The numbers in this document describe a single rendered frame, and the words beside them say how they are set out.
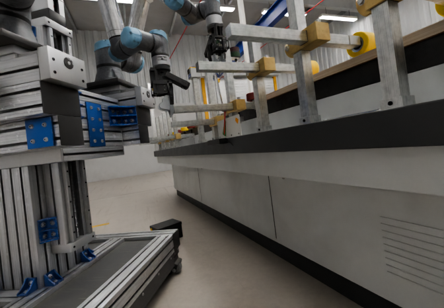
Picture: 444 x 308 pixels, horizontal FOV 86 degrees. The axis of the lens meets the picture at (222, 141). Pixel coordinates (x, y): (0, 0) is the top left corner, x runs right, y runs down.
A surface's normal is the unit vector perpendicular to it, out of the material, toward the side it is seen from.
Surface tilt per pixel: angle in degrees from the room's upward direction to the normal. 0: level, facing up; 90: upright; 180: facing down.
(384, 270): 90
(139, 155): 90
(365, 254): 90
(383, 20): 90
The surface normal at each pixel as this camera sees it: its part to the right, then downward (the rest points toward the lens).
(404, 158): -0.91, 0.11
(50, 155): -0.18, 0.00
